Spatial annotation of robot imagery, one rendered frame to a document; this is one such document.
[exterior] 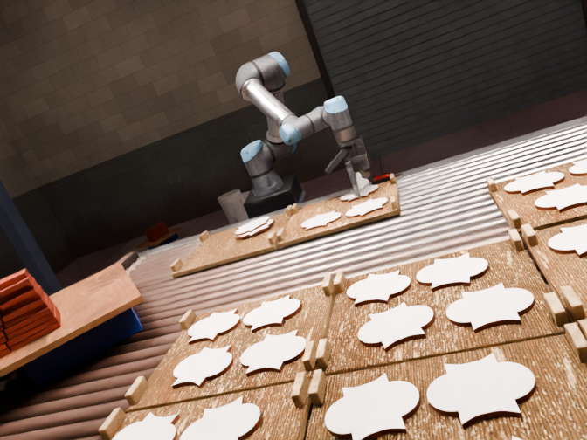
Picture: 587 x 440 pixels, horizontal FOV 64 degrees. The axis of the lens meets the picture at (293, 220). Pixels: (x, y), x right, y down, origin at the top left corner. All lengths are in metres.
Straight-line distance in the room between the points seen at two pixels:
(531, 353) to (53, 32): 7.29
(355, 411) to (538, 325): 0.32
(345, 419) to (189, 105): 6.28
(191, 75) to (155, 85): 0.54
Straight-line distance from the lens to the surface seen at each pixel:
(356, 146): 1.70
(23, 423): 1.35
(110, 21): 7.20
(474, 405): 0.71
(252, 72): 1.97
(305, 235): 1.55
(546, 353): 0.79
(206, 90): 6.73
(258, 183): 2.24
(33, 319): 1.43
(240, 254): 1.62
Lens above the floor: 1.43
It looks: 16 degrees down
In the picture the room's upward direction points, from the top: 22 degrees counter-clockwise
